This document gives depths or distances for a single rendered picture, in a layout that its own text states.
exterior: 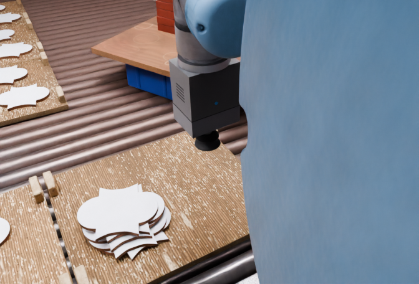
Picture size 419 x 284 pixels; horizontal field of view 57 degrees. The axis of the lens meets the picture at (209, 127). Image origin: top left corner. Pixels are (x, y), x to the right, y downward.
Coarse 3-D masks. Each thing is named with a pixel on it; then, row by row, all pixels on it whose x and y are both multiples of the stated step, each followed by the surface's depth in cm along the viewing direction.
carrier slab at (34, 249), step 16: (16, 192) 82; (0, 208) 78; (16, 208) 78; (32, 208) 78; (48, 208) 79; (16, 224) 75; (32, 224) 75; (48, 224) 75; (16, 240) 72; (32, 240) 72; (48, 240) 72; (0, 256) 69; (16, 256) 69; (32, 256) 69; (48, 256) 69; (0, 272) 67; (16, 272) 67; (32, 272) 67; (48, 272) 67; (64, 272) 67
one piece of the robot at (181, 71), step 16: (176, 64) 54; (192, 64) 52; (208, 64) 52; (224, 64) 53; (176, 80) 56; (192, 80) 52; (208, 80) 53; (224, 80) 55; (176, 96) 58; (192, 96) 53; (208, 96) 55; (224, 96) 56; (176, 112) 60; (192, 112) 55; (208, 112) 56; (224, 112) 58; (192, 128) 56; (208, 128) 58
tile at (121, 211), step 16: (112, 192) 76; (128, 192) 76; (144, 192) 76; (80, 208) 73; (96, 208) 73; (112, 208) 73; (128, 208) 73; (144, 208) 73; (80, 224) 70; (96, 224) 70; (112, 224) 70; (128, 224) 70; (96, 240) 67
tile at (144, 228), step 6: (138, 186) 79; (150, 192) 77; (156, 198) 76; (162, 204) 75; (162, 210) 74; (156, 216) 72; (150, 222) 72; (144, 228) 70; (120, 234) 69; (126, 234) 70; (108, 240) 68
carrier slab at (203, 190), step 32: (128, 160) 90; (160, 160) 90; (192, 160) 90; (224, 160) 90; (64, 192) 82; (96, 192) 82; (160, 192) 82; (192, 192) 82; (224, 192) 82; (64, 224) 75; (192, 224) 75; (224, 224) 75; (96, 256) 69; (160, 256) 69; (192, 256) 69
